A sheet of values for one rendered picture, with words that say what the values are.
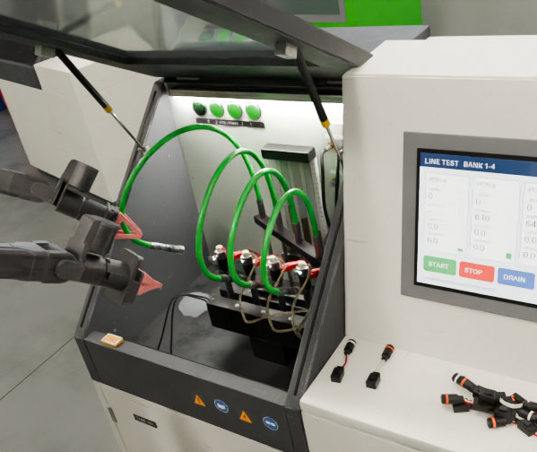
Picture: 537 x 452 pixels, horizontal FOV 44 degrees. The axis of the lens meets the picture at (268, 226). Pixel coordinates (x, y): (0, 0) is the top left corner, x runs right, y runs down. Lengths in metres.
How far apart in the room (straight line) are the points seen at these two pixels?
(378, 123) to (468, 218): 0.26
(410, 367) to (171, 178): 0.91
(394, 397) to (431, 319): 0.18
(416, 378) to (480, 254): 0.29
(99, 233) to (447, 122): 0.68
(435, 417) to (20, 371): 2.48
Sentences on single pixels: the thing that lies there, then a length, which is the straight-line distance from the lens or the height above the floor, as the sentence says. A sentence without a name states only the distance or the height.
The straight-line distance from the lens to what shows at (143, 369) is 1.72.
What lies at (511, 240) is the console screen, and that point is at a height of 1.26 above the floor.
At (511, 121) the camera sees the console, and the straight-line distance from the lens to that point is 1.27.
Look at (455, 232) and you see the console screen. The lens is 1.35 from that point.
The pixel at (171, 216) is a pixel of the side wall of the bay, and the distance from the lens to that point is 1.99.
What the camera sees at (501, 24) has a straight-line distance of 5.35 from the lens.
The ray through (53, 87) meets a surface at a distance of 4.63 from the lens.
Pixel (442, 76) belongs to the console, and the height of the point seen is 1.55.
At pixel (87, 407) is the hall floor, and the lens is 3.12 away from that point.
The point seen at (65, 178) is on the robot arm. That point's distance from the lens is 1.59.
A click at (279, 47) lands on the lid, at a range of 1.22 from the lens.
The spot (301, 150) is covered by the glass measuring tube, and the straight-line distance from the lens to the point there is 1.70.
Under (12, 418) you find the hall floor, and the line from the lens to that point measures 3.26.
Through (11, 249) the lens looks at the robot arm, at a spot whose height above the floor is 1.48.
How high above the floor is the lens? 1.98
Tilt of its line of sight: 30 degrees down
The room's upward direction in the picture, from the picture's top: 12 degrees counter-clockwise
